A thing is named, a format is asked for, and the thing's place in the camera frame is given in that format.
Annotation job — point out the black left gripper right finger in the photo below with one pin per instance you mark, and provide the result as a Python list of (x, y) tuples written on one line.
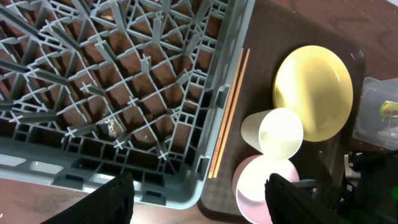
[(288, 204)]

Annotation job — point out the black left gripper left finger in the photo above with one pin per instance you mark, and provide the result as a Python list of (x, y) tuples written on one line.
[(112, 203)]

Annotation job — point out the white pink shallow bowl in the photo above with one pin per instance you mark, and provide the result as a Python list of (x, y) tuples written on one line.
[(249, 185)]

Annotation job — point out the pale green plastic cup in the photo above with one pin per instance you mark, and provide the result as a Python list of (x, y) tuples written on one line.
[(277, 133)]

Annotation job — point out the green orange snack wrapper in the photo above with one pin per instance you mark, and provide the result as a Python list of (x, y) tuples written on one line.
[(389, 109)]

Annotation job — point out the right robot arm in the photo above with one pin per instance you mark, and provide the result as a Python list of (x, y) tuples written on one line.
[(369, 187)]

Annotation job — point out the grey plastic dish rack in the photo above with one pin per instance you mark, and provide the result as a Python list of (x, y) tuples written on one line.
[(92, 89)]

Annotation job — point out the clear plastic bin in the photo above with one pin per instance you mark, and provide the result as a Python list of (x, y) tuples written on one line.
[(370, 126)]

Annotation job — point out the yellow round plate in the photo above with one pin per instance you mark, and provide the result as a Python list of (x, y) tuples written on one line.
[(314, 82)]

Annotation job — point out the dark brown serving tray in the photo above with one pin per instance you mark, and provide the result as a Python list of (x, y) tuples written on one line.
[(273, 33)]

